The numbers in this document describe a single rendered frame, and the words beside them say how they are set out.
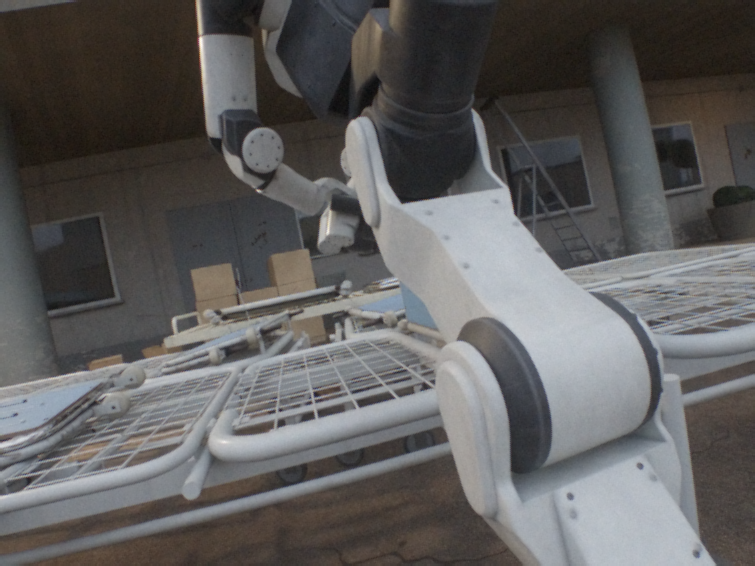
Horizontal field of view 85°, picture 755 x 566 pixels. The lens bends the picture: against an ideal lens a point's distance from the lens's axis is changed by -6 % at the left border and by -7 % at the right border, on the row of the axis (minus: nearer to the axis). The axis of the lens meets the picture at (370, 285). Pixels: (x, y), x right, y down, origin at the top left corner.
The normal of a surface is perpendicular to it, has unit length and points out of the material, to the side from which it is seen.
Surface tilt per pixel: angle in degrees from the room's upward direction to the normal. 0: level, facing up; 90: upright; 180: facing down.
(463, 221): 46
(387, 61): 108
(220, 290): 90
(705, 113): 90
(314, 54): 86
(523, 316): 32
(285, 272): 90
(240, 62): 114
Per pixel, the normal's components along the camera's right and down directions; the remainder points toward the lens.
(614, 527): 0.07, -0.63
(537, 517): 0.22, -0.18
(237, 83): 0.60, 0.32
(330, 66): -0.54, 0.39
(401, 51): -0.73, 0.51
